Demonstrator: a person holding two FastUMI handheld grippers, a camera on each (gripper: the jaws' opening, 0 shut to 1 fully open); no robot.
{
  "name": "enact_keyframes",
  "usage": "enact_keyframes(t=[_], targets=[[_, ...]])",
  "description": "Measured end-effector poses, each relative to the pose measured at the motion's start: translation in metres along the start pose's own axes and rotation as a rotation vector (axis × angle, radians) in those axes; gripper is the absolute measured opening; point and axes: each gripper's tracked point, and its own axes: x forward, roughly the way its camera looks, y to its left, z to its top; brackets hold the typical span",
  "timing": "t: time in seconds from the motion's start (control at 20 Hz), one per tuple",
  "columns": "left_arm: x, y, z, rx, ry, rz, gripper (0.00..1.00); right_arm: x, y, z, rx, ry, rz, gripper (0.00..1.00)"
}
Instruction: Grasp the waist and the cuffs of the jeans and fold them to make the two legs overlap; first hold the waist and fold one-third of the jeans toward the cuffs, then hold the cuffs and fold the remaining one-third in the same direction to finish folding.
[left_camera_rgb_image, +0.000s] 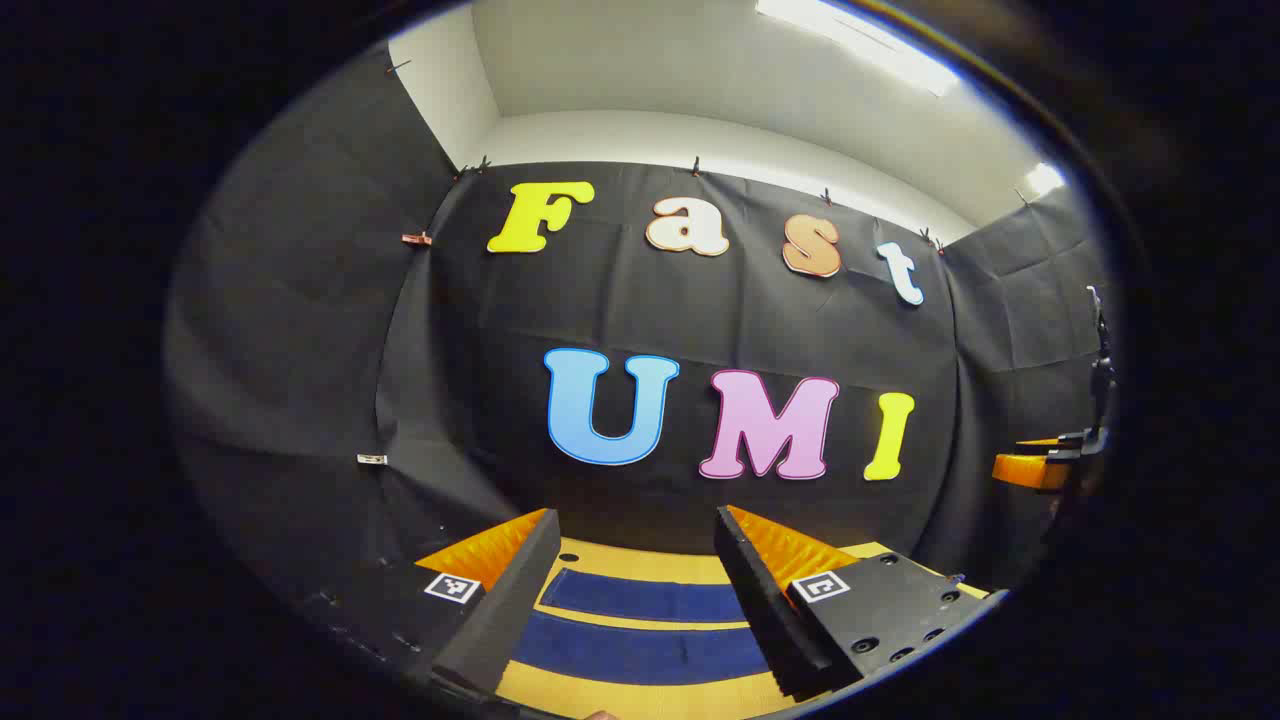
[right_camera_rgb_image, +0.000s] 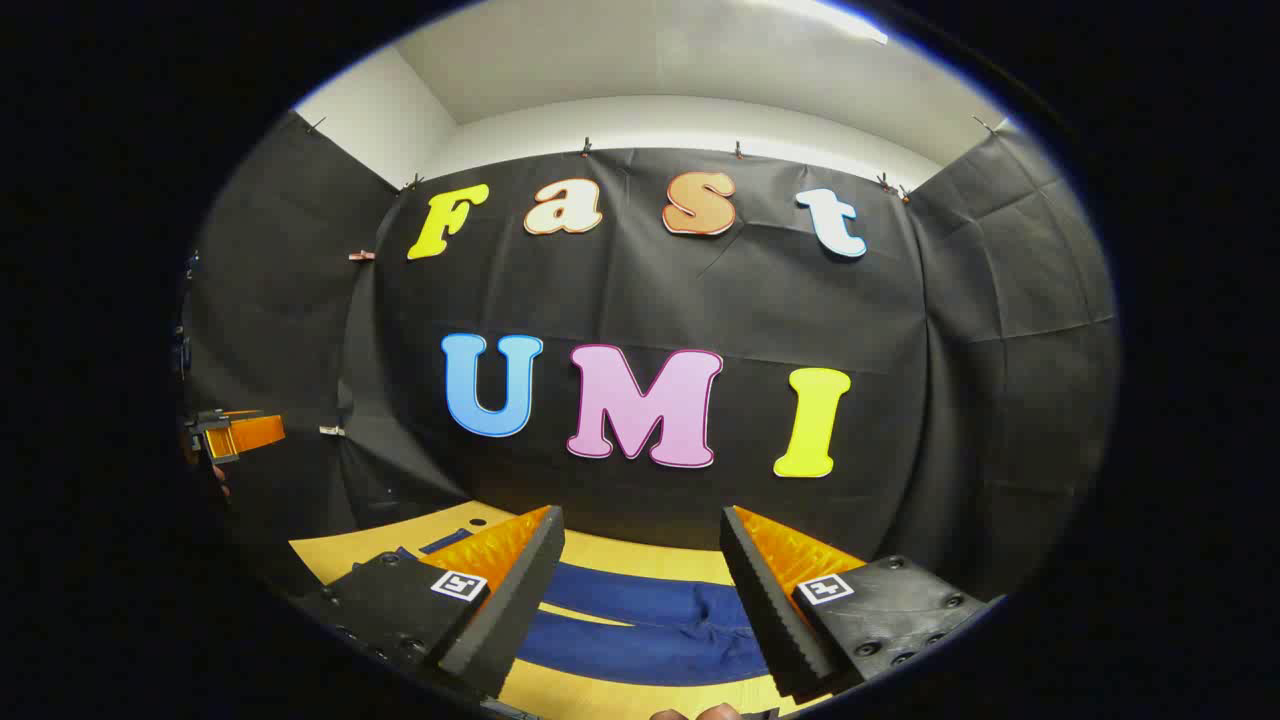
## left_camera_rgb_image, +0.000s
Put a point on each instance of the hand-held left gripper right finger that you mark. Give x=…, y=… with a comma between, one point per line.
x=765, y=610

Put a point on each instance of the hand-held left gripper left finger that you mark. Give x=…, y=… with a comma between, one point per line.
x=505, y=620

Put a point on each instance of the copper cloth clip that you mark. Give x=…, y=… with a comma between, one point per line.
x=417, y=239

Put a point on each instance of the black backdrop cloth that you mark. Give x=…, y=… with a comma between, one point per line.
x=620, y=300

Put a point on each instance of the long ceiling light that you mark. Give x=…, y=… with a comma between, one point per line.
x=860, y=45

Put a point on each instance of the small ceiling light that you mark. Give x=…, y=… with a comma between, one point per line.
x=1045, y=178

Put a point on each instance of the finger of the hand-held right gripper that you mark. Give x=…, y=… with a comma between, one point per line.
x=1030, y=470
x=1065, y=445

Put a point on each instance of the blue jeans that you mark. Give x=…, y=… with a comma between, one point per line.
x=640, y=650

